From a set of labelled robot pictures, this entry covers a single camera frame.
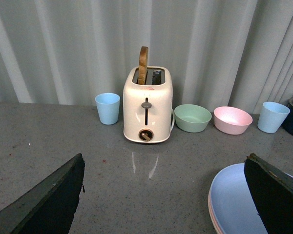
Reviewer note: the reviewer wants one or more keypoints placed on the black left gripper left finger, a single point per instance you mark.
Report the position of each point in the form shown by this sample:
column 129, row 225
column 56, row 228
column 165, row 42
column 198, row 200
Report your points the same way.
column 49, row 207

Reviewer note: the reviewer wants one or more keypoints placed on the light blue plate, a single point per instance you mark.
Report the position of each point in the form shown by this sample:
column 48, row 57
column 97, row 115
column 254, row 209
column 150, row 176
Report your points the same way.
column 232, row 203

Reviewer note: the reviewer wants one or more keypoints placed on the light blue cup left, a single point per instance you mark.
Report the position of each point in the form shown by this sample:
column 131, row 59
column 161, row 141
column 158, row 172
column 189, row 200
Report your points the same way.
column 108, row 107

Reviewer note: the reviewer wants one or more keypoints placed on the pink bowl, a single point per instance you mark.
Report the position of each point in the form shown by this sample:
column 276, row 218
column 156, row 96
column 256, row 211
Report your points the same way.
column 231, row 120

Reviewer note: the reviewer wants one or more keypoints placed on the green bowl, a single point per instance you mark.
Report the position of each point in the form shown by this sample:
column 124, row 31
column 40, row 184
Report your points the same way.
column 192, row 118

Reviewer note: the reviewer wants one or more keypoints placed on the light blue cup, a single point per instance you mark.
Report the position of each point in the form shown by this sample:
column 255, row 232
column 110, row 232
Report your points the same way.
column 108, row 107
column 271, row 117

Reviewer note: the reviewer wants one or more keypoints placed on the cream toaster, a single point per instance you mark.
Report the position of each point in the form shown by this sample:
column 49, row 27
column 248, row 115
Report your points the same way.
column 147, row 108

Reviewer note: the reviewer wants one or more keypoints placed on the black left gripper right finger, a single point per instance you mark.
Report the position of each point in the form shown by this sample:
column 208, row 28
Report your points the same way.
column 272, row 193

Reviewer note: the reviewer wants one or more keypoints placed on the bread slice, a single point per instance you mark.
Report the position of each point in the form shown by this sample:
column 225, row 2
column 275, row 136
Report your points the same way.
column 142, row 68

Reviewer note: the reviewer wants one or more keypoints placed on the light blue cup right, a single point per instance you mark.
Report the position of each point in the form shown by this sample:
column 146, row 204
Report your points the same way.
column 271, row 117

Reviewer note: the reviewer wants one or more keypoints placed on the pink plate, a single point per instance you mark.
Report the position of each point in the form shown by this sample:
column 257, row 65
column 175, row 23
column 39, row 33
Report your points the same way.
column 212, row 216

